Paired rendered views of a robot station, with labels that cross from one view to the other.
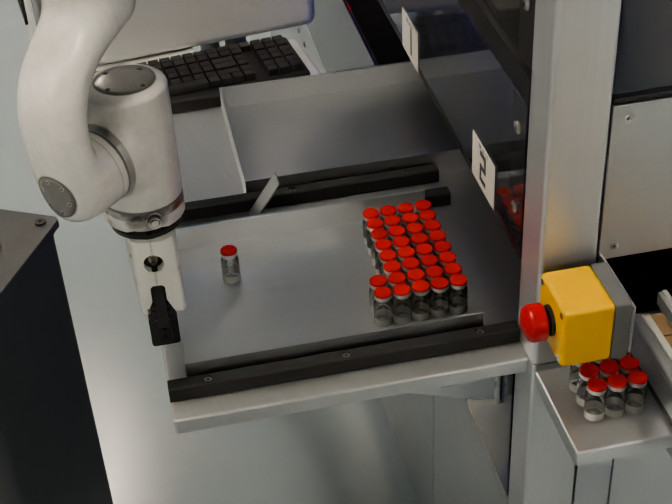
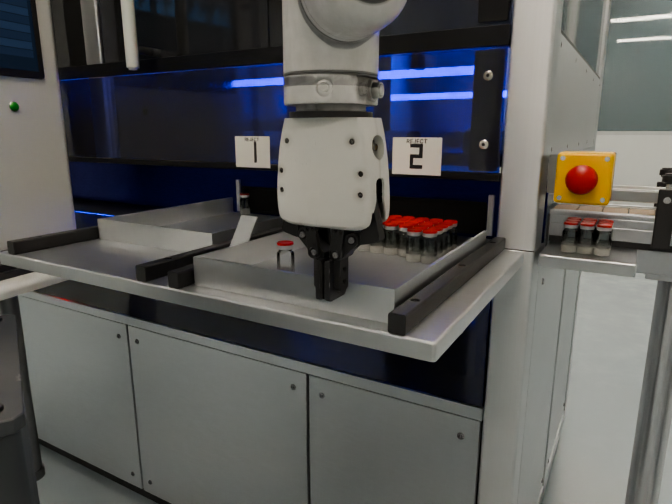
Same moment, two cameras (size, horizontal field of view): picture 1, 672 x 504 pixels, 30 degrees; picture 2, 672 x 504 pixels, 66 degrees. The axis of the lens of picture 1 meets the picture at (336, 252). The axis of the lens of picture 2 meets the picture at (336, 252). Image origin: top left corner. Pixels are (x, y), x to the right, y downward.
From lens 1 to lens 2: 1.23 m
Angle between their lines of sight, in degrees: 50
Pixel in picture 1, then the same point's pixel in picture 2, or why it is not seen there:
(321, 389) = (475, 292)
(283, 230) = (273, 254)
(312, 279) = not seen: hidden behind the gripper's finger
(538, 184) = (535, 93)
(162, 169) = not seen: hidden behind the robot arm
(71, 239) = not seen: outside the picture
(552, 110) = (555, 20)
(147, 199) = (375, 55)
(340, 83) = (180, 215)
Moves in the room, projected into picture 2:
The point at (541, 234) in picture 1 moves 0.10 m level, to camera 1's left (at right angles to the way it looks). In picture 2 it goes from (543, 130) to (517, 130)
